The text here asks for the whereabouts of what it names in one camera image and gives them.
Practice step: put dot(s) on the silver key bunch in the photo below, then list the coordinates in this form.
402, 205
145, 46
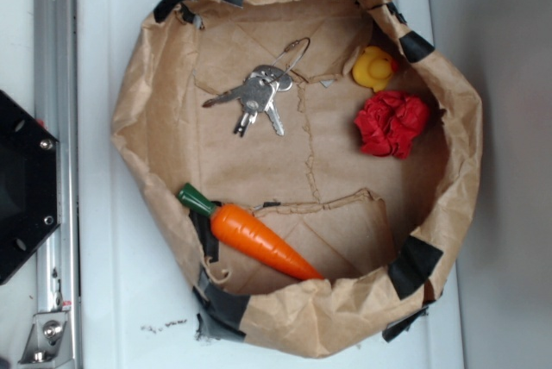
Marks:
257, 92

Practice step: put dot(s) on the brown paper bag bin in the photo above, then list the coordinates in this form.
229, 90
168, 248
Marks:
384, 232

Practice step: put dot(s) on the orange toy carrot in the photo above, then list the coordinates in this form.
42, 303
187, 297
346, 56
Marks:
237, 228

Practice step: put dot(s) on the crumpled red paper ball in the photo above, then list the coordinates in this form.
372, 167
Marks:
389, 122

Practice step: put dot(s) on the yellow rubber duck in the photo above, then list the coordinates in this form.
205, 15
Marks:
374, 68

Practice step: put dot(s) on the white tray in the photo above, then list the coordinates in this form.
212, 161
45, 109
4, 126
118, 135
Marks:
137, 310

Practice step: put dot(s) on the aluminium frame rail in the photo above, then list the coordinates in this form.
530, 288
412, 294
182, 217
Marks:
55, 103

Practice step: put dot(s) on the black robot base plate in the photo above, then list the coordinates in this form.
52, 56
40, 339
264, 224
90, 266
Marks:
29, 186

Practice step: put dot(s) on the metal corner bracket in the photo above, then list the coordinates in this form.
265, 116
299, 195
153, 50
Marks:
49, 341

